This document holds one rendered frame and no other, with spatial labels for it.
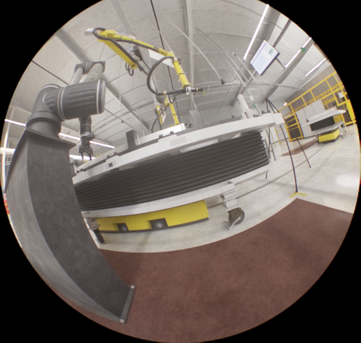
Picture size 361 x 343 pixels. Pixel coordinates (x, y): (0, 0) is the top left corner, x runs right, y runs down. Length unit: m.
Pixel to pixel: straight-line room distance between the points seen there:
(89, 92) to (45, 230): 0.59
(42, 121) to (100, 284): 0.76
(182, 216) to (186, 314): 0.95
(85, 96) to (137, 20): 9.27
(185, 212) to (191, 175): 0.43
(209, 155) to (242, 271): 0.91
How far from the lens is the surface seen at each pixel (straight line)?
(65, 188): 0.57
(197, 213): 1.22
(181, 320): 0.68
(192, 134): 0.67
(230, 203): 0.95
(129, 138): 0.83
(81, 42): 10.54
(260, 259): 0.80
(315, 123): 4.74
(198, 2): 10.45
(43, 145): 0.56
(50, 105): 0.69
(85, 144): 0.93
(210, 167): 0.98
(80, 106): 0.64
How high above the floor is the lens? 0.65
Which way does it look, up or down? 3 degrees up
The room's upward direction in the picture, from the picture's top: 16 degrees counter-clockwise
